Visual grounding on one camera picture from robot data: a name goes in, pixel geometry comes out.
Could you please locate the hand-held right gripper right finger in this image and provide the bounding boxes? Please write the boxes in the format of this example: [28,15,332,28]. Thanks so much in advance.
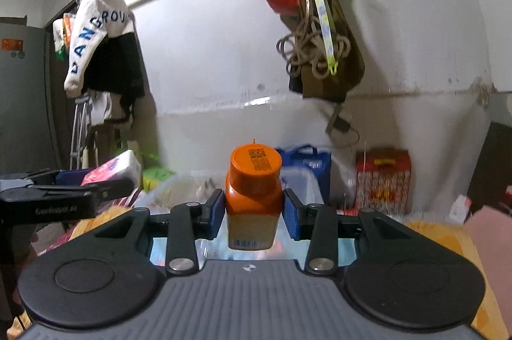
[282,188,417,277]

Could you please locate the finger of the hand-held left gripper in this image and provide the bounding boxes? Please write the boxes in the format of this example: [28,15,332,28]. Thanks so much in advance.
[24,169,91,186]
[28,177,135,202]

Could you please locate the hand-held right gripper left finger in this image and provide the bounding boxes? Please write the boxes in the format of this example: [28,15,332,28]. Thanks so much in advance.
[93,188,226,277]

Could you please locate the orange-capped bottle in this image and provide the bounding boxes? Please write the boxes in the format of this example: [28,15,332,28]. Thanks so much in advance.
[225,144,284,250]

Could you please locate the pink tissue pack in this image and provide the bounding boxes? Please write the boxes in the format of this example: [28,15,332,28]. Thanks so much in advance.
[82,150,143,189]

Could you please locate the clear plastic container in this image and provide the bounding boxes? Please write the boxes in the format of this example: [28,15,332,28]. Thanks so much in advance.
[280,166,325,207]

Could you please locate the blue woven bag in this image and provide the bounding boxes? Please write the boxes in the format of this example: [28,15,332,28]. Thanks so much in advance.
[275,145,332,205]

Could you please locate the metal crutch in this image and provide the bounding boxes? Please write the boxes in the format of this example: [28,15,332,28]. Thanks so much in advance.
[69,94,92,170]

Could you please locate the green plastic bag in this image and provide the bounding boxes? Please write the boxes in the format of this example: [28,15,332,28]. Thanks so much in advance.
[142,164,177,192]

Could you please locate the grey cabinet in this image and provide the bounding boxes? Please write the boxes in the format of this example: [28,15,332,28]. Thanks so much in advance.
[0,17,60,176]

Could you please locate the red gift box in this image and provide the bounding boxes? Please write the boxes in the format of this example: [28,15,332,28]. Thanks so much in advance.
[355,149,412,214]

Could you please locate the black hanging garment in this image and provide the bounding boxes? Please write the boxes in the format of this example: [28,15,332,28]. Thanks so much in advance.
[82,32,145,102]

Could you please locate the white printed hoodie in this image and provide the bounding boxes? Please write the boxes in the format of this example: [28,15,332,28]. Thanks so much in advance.
[64,0,135,98]

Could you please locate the orange blanket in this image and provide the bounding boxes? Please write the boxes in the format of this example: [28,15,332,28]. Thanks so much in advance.
[402,219,499,340]

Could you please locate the brown hanging bag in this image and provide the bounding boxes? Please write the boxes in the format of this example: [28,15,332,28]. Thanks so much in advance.
[289,0,366,103]

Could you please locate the pink cloth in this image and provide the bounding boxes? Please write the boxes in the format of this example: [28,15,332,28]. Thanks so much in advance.
[464,204,512,340]

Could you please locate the black charger with cable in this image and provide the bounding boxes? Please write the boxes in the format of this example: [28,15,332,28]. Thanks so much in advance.
[326,104,361,147]

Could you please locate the coiled rope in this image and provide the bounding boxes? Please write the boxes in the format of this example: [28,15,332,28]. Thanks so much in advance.
[276,10,355,81]

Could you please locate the yellow-green strap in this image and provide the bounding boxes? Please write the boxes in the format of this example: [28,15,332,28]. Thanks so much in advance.
[293,0,340,78]

